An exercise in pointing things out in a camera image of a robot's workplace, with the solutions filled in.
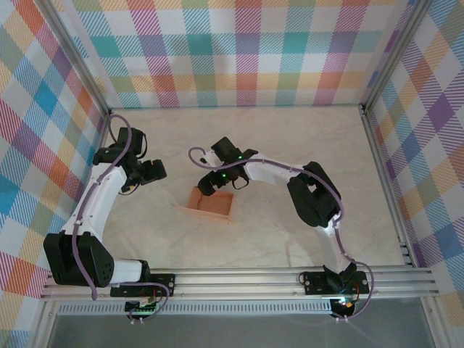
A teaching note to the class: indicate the left green circuit board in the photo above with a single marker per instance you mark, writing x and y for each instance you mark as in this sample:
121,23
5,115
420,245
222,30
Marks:
143,306

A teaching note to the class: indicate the orange paper box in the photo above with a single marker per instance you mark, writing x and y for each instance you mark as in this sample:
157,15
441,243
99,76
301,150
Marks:
214,206

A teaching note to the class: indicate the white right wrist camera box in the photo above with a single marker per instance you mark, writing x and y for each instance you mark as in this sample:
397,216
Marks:
208,156

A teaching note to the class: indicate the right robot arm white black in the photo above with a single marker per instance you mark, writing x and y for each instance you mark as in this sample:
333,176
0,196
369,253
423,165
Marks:
315,195

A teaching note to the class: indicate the right circuit board with LED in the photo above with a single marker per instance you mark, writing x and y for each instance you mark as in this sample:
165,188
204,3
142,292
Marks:
346,303

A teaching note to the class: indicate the grey metal lower panel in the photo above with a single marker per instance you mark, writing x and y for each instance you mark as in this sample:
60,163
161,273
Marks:
232,331

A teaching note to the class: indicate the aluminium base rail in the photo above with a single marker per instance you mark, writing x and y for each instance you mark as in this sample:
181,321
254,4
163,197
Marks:
239,286

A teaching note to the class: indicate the aluminium side rail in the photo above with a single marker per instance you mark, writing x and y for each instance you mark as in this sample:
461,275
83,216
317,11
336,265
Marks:
384,174
103,134

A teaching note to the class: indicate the aluminium frame post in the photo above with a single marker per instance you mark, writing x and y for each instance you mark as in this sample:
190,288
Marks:
72,58
398,54

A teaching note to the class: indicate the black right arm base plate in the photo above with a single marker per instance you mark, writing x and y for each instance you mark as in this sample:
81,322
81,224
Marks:
315,282

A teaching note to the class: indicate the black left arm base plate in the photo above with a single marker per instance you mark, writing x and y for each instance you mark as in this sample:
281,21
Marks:
163,284

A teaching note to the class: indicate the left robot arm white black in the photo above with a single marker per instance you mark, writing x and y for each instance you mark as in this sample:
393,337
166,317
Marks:
98,203

